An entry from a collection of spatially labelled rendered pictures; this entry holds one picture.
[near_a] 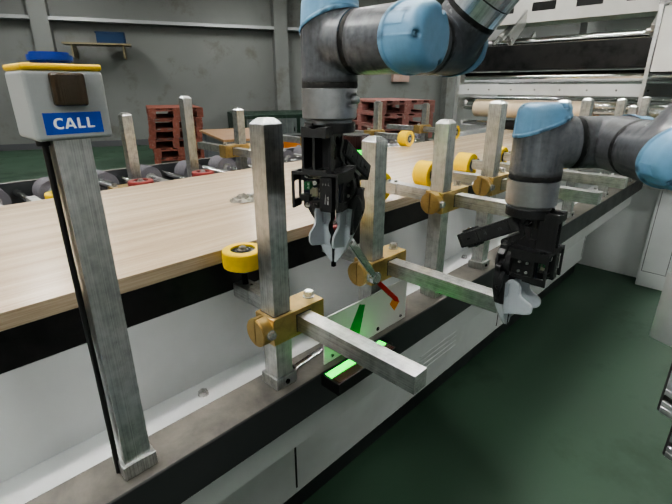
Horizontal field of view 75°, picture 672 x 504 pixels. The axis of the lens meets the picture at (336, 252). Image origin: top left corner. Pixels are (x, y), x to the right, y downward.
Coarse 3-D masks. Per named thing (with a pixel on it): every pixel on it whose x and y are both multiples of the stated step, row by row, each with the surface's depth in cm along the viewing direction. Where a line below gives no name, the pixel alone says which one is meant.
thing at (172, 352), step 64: (320, 256) 109; (448, 256) 158; (576, 256) 286; (64, 320) 69; (128, 320) 77; (192, 320) 86; (512, 320) 233; (0, 384) 65; (64, 384) 72; (192, 384) 90; (384, 384) 147; (0, 448) 67; (64, 448) 74; (320, 448) 130
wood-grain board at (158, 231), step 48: (432, 144) 240; (480, 144) 240; (144, 192) 132; (192, 192) 132; (240, 192) 132; (288, 192) 132; (0, 240) 91; (48, 240) 91; (144, 240) 91; (192, 240) 91; (240, 240) 91; (288, 240) 98; (0, 288) 69; (48, 288) 69
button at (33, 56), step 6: (30, 54) 42; (36, 54) 41; (42, 54) 42; (48, 54) 42; (54, 54) 42; (60, 54) 43; (66, 54) 43; (30, 60) 42; (36, 60) 42; (42, 60) 42; (48, 60) 42; (54, 60) 42; (60, 60) 43; (66, 60) 43; (72, 60) 44
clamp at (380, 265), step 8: (384, 248) 95; (400, 248) 95; (384, 256) 91; (392, 256) 91; (400, 256) 93; (352, 264) 88; (360, 264) 87; (376, 264) 88; (384, 264) 90; (352, 272) 89; (360, 272) 87; (384, 272) 91; (352, 280) 89; (360, 280) 88
